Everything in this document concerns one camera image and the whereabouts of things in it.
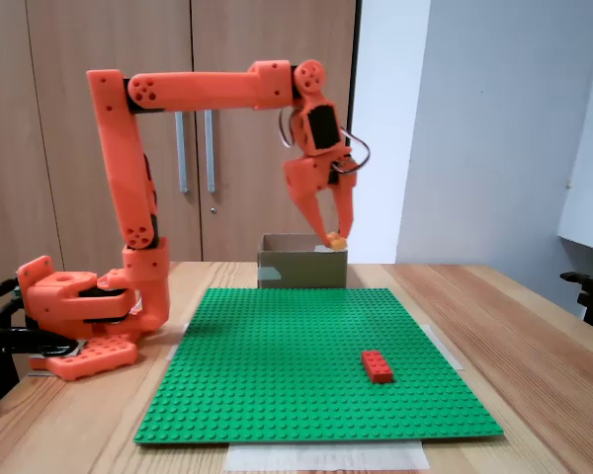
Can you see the yellow lego block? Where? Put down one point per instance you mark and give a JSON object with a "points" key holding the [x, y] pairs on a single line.
{"points": [[337, 242]]}

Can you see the cardboard box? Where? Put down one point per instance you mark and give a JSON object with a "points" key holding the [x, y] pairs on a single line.
{"points": [[301, 269]]}

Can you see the red lego block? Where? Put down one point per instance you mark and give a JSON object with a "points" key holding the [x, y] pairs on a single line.
{"points": [[377, 367]]}

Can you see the green lego baseplate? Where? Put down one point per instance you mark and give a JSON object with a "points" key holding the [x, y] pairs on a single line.
{"points": [[301, 375]]}

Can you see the wooden cabinet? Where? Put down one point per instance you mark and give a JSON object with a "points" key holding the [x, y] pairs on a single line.
{"points": [[277, 29]]}

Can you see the translucent tape strip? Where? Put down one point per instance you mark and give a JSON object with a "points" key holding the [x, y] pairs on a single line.
{"points": [[184, 332], [447, 348]]}

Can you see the translucent tape sheet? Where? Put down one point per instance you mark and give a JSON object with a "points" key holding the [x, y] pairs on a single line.
{"points": [[326, 456]]}

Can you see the white board panel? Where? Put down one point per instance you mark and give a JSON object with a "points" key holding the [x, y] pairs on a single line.
{"points": [[590, 148]]}

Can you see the black table clamp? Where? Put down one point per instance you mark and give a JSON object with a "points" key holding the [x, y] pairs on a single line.
{"points": [[0, 340]]}

